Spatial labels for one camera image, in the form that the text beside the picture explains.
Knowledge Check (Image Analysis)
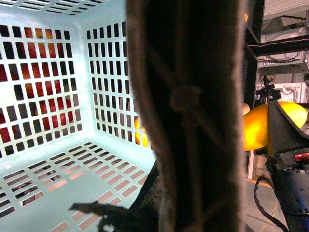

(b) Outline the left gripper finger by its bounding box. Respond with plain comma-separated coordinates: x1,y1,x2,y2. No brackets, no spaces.
69,201,158,232

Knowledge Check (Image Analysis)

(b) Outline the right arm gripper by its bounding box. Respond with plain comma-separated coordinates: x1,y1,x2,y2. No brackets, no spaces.
266,100,309,232

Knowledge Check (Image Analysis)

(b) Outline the yellow mango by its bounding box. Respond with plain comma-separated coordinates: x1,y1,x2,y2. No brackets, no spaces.
243,101,308,151

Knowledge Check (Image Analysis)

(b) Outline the light teal plastic basket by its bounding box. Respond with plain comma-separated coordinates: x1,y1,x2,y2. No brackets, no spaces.
0,0,155,232

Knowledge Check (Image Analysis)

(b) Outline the brown basket handle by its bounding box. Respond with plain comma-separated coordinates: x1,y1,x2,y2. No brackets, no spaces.
125,0,247,232

